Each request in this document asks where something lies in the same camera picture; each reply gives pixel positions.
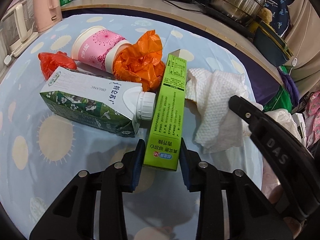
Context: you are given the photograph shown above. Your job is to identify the green toothpaste box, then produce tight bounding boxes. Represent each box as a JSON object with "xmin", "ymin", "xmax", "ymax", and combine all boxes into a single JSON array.
[{"xmin": 143, "ymin": 49, "xmax": 187, "ymax": 171}]

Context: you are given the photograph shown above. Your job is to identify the person's right hand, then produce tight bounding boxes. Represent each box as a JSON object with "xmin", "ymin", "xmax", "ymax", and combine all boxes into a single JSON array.
[{"xmin": 284, "ymin": 217, "xmax": 304, "ymax": 239}]

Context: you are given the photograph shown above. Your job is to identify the clear crumpled plastic bag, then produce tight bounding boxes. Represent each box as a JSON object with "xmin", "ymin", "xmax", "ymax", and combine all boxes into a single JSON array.
[{"xmin": 265, "ymin": 109, "xmax": 301, "ymax": 142}]

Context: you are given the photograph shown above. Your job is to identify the green plastic bag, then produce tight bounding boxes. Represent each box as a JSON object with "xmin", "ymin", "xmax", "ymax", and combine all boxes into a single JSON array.
[{"xmin": 262, "ymin": 64, "xmax": 301, "ymax": 113}]

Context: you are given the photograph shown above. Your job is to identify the white paper towel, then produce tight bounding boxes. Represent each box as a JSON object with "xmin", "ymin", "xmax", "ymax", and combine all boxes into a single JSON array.
[{"xmin": 185, "ymin": 68, "xmax": 250, "ymax": 154}]

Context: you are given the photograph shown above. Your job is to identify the white milk gift box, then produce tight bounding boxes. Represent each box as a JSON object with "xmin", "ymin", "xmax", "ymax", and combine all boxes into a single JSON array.
[{"xmin": 292, "ymin": 113, "xmax": 307, "ymax": 146}]

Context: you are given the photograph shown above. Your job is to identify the purple folded cloth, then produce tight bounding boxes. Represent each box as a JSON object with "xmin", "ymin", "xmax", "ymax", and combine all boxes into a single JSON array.
[{"xmin": 278, "ymin": 66, "xmax": 300, "ymax": 107}]

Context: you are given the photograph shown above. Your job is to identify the pink floral garment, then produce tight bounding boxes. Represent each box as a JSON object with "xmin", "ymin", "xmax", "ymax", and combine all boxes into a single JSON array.
[{"xmin": 305, "ymin": 90, "xmax": 320, "ymax": 147}]

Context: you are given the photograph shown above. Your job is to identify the light blue patterned tablecloth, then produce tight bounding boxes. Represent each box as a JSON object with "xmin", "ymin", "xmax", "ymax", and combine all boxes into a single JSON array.
[{"xmin": 1, "ymin": 14, "xmax": 256, "ymax": 239}]

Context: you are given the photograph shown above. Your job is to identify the beige curtain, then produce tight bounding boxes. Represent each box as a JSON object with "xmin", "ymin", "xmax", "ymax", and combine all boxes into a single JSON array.
[{"xmin": 285, "ymin": 0, "xmax": 319, "ymax": 96}]

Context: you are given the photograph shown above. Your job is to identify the navy floral backsplash cloth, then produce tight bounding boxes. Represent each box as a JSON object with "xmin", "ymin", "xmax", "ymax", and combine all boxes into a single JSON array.
[{"xmin": 264, "ymin": 0, "xmax": 293, "ymax": 37}]

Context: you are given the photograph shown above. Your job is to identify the brown loofah sponge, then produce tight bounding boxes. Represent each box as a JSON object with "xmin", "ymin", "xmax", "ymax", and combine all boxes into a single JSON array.
[{"xmin": 257, "ymin": 8, "xmax": 273, "ymax": 24}]

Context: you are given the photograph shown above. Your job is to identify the black induction cooktop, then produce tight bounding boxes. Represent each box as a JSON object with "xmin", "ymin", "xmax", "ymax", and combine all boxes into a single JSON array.
[{"xmin": 202, "ymin": 4, "xmax": 254, "ymax": 38}]

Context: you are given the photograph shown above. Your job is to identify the green white milk carton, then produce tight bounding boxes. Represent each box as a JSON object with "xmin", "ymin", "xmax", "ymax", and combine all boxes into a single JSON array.
[{"xmin": 40, "ymin": 67, "xmax": 156, "ymax": 137}]

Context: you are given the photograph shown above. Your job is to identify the orange plastic bag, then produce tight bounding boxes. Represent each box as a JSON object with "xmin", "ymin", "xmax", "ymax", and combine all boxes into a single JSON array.
[{"xmin": 112, "ymin": 30, "xmax": 165, "ymax": 92}]

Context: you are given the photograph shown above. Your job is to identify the red plastic bag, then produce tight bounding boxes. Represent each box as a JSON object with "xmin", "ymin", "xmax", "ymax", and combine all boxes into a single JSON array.
[{"xmin": 38, "ymin": 51, "xmax": 77, "ymax": 80}]

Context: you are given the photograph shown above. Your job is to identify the pink paper cup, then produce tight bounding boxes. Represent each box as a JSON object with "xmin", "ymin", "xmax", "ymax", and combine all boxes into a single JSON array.
[{"xmin": 71, "ymin": 26, "xmax": 131, "ymax": 74}]

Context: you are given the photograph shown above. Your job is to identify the white electric kettle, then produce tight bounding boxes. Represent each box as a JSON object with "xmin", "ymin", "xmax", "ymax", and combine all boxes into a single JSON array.
[{"xmin": 1, "ymin": 0, "xmax": 39, "ymax": 58}]

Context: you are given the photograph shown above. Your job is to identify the pink kettle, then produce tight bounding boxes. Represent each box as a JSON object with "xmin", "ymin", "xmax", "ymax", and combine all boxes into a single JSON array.
[{"xmin": 33, "ymin": 0, "xmax": 62, "ymax": 33}]

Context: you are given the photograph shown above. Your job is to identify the white cord with switch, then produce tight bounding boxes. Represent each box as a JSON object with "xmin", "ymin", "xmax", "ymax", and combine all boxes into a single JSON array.
[{"xmin": 288, "ymin": 55, "xmax": 301, "ymax": 75}]

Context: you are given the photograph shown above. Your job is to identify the black power cable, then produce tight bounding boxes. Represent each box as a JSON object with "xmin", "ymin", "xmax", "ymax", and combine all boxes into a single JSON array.
[{"xmin": 162, "ymin": 0, "xmax": 206, "ymax": 13}]

